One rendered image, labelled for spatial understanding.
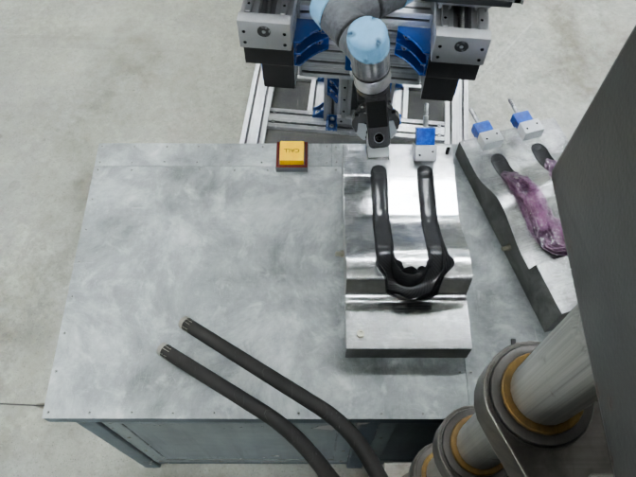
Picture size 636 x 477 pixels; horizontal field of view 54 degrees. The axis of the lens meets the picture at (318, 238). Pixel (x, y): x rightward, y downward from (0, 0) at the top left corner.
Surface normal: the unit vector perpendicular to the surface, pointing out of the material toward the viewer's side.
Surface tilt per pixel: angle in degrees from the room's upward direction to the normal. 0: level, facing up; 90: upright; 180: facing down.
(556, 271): 0
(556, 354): 90
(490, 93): 0
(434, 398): 0
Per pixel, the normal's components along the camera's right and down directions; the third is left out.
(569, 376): -0.76, 0.58
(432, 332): 0.00, -0.47
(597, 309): -1.00, 0.00
